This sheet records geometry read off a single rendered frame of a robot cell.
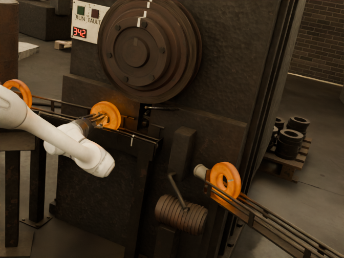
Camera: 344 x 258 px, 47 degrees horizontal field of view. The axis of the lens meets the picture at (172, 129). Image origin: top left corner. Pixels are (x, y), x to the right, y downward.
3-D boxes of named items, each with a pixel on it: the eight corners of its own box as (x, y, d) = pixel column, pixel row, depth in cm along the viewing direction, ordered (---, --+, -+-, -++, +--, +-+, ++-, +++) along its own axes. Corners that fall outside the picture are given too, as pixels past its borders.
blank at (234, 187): (220, 201, 165) (214, 203, 163) (212, 165, 167) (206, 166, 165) (245, 198, 152) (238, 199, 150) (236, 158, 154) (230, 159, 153)
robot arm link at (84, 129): (81, 145, 168) (89, 140, 173) (82, 126, 164) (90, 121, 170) (63, 139, 171) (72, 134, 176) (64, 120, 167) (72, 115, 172)
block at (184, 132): (174, 169, 193) (182, 124, 184) (189, 174, 190) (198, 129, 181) (165, 178, 183) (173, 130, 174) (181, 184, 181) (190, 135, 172)
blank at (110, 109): (93, 98, 192) (89, 100, 189) (122, 104, 187) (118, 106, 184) (93, 127, 198) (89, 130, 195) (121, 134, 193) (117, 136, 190)
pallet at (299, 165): (166, 140, 365) (173, 94, 348) (197, 117, 435) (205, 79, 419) (297, 184, 324) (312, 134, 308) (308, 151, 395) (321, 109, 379)
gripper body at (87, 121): (72, 133, 175) (84, 126, 183) (88, 138, 173) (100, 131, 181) (72, 117, 172) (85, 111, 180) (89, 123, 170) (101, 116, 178)
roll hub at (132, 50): (108, 75, 175) (114, 10, 165) (165, 91, 167) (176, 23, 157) (101, 78, 171) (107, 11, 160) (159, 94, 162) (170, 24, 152)
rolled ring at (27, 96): (-3, 80, 209) (2, 79, 212) (3, 113, 214) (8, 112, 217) (24, 80, 202) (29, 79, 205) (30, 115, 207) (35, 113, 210)
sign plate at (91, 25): (72, 37, 199) (75, -1, 192) (117, 48, 191) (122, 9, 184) (70, 37, 197) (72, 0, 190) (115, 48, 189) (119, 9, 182)
